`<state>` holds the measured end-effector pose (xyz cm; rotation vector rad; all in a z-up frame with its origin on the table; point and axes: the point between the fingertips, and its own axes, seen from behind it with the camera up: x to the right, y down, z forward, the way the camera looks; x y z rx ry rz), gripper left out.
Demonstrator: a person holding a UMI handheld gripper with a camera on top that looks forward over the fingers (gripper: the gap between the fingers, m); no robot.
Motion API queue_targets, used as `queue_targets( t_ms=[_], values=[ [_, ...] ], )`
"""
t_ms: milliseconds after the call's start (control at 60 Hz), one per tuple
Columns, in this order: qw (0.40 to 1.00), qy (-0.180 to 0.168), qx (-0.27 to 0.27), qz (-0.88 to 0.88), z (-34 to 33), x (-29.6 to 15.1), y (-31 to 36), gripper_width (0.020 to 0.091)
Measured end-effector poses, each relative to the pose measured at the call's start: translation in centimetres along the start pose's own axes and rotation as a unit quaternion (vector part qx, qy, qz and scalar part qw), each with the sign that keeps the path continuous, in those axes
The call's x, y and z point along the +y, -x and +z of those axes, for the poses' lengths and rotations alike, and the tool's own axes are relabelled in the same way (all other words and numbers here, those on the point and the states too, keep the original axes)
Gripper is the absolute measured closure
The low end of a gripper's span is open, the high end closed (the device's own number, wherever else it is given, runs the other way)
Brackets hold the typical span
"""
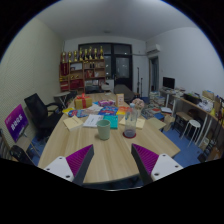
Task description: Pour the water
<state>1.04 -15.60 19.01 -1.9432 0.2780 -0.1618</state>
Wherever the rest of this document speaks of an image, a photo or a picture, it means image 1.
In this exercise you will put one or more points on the yellow gift box red ribbon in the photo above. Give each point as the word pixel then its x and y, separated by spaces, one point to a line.
pixel 83 102

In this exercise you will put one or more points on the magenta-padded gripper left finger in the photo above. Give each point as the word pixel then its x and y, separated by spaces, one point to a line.
pixel 59 166

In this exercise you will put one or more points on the pale green cup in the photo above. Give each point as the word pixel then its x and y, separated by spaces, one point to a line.
pixel 103 130

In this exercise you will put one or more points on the orange book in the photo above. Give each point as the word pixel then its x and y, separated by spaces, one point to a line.
pixel 122 110

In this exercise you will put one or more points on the pink flowers in white pot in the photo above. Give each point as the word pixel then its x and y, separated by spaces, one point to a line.
pixel 140 104

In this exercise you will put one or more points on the pink flat box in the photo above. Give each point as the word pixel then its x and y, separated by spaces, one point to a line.
pixel 106 102

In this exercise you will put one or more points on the white wall air conditioner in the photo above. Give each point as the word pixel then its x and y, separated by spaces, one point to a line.
pixel 153 49

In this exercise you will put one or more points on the pale yellow envelope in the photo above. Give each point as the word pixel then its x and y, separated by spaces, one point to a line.
pixel 140 123

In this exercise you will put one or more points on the grey striped chair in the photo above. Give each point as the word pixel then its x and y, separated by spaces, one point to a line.
pixel 3 146

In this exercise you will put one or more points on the blue and red book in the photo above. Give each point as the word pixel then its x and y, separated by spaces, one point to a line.
pixel 78 113

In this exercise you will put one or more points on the orange and white carton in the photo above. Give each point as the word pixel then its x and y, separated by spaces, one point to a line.
pixel 120 100

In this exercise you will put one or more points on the small round white table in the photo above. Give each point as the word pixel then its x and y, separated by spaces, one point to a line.
pixel 61 95

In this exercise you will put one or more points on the flat round red coaster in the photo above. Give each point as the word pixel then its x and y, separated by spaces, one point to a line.
pixel 125 136

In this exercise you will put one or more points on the purple sign board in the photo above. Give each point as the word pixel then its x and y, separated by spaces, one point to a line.
pixel 16 122

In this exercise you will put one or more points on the pale yellow notebook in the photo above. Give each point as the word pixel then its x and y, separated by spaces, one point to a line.
pixel 72 122

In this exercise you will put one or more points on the wooden shelf unit with trophies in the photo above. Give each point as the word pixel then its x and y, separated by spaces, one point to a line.
pixel 83 71

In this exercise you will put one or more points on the black office chair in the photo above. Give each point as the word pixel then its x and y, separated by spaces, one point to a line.
pixel 36 110

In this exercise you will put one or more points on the clear plastic water bottle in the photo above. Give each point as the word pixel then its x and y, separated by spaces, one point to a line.
pixel 130 121

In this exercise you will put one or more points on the brown padded chair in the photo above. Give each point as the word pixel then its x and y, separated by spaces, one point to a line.
pixel 123 91

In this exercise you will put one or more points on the small low wooden table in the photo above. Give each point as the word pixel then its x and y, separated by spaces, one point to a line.
pixel 156 122

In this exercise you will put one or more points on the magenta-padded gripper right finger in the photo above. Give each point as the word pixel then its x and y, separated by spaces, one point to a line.
pixel 165 165

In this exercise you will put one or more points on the white paper booklet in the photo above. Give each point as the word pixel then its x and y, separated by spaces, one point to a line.
pixel 92 120

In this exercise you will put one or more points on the dark glass door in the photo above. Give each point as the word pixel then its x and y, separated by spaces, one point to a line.
pixel 121 66

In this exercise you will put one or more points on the pile of books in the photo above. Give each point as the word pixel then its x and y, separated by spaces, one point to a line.
pixel 155 99

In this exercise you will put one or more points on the cluttered wooden side desk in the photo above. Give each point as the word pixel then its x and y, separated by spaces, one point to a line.
pixel 196 103

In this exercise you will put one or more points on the white round stool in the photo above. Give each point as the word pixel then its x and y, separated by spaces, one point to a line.
pixel 193 123

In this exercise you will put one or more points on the black computer monitor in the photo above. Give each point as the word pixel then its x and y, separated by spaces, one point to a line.
pixel 169 82

